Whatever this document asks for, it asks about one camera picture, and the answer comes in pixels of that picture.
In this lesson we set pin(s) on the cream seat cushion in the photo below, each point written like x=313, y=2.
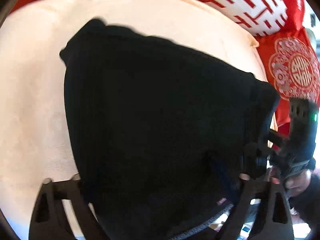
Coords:
x=34, y=138

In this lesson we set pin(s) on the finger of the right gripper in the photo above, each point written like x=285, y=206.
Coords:
x=274, y=136
x=254, y=161

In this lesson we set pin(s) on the operator right hand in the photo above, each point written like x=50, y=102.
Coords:
x=295, y=185

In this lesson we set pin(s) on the red embroidered pillow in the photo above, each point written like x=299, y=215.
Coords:
x=292, y=68

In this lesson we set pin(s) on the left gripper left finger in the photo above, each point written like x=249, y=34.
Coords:
x=49, y=220

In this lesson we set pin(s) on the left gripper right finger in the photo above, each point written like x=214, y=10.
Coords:
x=273, y=219

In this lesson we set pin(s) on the black pants with blue trim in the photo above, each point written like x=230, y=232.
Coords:
x=157, y=129

